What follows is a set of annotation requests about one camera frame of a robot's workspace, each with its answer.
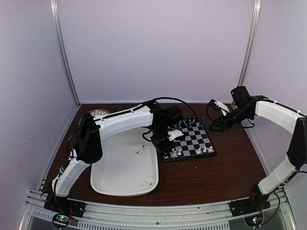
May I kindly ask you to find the right aluminium frame post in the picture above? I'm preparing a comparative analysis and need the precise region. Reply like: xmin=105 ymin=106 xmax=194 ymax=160
xmin=237 ymin=0 xmax=261 ymax=86

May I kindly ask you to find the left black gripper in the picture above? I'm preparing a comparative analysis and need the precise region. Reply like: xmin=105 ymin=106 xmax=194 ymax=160
xmin=151 ymin=125 xmax=176 ymax=157

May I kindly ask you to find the front aluminium rail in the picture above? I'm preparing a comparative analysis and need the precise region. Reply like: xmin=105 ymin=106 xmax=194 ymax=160
xmin=19 ymin=186 xmax=295 ymax=230

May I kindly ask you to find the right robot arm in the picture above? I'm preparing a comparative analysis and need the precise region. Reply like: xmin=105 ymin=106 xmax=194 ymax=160
xmin=206 ymin=86 xmax=307 ymax=212

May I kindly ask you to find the white rectangular tray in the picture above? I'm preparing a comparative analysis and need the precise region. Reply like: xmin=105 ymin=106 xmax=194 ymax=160
xmin=90 ymin=127 xmax=159 ymax=197

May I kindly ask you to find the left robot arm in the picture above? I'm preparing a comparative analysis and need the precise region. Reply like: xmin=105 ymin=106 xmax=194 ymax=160
xmin=47 ymin=101 xmax=183 ymax=213

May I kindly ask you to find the patterned ceramic plate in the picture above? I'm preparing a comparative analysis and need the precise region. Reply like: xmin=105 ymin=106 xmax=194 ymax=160
xmin=88 ymin=109 xmax=110 ymax=116

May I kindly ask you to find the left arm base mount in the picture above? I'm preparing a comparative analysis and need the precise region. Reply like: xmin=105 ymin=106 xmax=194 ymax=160
xmin=44 ymin=198 xmax=86 ymax=218

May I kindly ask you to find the black and white chessboard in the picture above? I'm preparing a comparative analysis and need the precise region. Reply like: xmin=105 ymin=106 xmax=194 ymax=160
xmin=161 ymin=118 xmax=217 ymax=163

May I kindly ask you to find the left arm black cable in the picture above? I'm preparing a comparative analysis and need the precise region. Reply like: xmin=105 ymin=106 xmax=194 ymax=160
xmin=141 ymin=96 xmax=199 ymax=144

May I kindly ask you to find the left aluminium frame post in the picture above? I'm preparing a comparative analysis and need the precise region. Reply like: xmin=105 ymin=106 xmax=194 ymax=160
xmin=50 ymin=0 xmax=81 ymax=106

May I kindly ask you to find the black chess pieces row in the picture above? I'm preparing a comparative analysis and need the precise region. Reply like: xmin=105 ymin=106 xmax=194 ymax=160
xmin=177 ymin=117 xmax=201 ymax=129

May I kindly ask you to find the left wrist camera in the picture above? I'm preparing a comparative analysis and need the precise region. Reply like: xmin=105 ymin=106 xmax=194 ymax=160
xmin=168 ymin=129 xmax=184 ymax=141

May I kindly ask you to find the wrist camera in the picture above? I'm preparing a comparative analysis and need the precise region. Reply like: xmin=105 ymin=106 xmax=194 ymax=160
xmin=168 ymin=129 xmax=184 ymax=141
xmin=209 ymin=99 xmax=230 ymax=114

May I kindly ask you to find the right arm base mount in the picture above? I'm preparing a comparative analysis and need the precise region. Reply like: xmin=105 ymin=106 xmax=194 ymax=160
xmin=229 ymin=198 xmax=271 ymax=217

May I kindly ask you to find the aluminium frame post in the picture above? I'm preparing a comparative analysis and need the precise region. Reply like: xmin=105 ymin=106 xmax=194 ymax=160
xmin=50 ymin=0 xmax=81 ymax=106
xmin=237 ymin=0 xmax=261 ymax=86

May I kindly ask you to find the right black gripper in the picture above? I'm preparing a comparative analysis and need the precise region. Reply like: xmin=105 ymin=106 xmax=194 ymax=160
xmin=210 ymin=106 xmax=253 ymax=133

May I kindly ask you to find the white chess piece pair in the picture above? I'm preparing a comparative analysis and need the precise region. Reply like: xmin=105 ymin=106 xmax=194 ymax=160
xmin=140 ymin=180 xmax=153 ymax=187

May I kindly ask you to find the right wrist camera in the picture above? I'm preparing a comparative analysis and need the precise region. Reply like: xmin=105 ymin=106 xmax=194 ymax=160
xmin=209 ymin=99 xmax=230 ymax=114

